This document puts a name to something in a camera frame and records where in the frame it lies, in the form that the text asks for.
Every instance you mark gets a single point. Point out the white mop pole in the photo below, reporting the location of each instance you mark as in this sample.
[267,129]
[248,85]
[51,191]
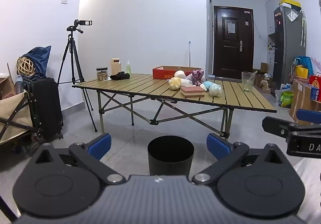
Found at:
[189,53]

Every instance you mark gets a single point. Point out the wicker ball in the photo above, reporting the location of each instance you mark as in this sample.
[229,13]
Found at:
[25,66]

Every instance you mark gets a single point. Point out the black tripod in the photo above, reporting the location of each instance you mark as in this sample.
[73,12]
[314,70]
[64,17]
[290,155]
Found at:
[71,45]

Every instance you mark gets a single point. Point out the green packet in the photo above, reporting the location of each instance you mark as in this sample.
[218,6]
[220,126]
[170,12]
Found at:
[286,99]

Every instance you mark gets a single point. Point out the clear snack jar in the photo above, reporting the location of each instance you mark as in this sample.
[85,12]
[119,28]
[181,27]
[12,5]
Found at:
[102,74]

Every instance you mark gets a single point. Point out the green spray bottle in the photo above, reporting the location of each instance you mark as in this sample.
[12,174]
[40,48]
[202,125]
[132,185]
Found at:
[128,68]

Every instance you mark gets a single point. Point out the beige carton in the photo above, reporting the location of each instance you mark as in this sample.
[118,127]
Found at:
[115,66]

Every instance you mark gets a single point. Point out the yellow plush toy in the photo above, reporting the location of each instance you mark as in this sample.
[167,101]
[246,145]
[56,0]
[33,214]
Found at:
[174,84]

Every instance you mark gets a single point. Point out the large cardboard box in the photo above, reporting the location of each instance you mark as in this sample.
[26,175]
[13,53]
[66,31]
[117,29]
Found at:
[299,98]

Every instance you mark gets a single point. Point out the blue shopping bag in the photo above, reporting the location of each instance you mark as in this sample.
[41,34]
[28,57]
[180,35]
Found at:
[304,61]

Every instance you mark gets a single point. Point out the pink and tan sponge block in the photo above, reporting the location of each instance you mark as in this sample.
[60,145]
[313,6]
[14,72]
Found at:
[193,92]

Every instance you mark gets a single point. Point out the dark brown door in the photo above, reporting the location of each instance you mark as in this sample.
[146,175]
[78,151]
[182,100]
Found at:
[232,45]

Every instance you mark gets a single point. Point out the red cardboard box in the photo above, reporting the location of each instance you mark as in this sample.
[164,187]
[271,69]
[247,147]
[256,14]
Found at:
[161,73]

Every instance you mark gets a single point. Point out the brown plush toy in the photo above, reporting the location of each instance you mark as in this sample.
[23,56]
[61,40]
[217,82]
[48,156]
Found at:
[265,86]

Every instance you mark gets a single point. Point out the black trash bin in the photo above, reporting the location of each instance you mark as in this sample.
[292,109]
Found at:
[170,161]

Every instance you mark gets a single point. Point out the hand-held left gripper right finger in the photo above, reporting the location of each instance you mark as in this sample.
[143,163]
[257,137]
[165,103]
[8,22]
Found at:
[217,146]

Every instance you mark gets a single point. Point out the dark blue bag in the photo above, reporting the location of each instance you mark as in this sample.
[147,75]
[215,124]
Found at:
[40,59]

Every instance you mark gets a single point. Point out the clear bag of filling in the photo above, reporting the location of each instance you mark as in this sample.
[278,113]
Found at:
[215,91]

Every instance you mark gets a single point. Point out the black suitcase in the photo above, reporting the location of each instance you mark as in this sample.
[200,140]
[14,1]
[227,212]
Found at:
[45,108]

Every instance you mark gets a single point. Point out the beige folding wagon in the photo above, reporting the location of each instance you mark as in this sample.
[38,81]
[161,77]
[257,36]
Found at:
[12,108]

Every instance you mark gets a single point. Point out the red gift box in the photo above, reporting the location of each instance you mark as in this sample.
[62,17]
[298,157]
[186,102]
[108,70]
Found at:
[315,87]

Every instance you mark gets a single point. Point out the folding slatted table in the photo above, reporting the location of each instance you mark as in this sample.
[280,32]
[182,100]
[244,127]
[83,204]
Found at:
[140,86]

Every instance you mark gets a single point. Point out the fluffy lilac cloth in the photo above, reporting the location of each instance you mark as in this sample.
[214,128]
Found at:
[197,76]

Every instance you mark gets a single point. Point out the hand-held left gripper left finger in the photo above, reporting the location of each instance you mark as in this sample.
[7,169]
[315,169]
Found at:
[99,145]

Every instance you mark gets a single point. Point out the white plush toy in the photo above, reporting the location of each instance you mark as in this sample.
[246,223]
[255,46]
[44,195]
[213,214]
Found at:
[179,74]

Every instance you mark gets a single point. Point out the black cloth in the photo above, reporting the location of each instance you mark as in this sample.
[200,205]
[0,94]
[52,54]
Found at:
[119,76]

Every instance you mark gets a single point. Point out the grey refrigerator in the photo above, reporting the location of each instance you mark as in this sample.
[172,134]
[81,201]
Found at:
[288,45]

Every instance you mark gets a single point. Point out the light blue soft item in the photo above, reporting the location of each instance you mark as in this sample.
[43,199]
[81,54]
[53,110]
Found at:
[207,85]

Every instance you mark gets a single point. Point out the brown cardboard box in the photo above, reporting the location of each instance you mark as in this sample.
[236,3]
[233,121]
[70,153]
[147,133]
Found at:
[6,88]

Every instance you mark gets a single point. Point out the yellow box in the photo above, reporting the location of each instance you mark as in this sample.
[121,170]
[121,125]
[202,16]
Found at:
[290,3]

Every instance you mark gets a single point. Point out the clear plastic cup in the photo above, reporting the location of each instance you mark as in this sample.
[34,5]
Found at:
[247,82]

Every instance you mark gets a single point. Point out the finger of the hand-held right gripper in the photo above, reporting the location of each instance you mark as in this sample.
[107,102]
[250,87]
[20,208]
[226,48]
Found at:
[275,125]
[309,115]

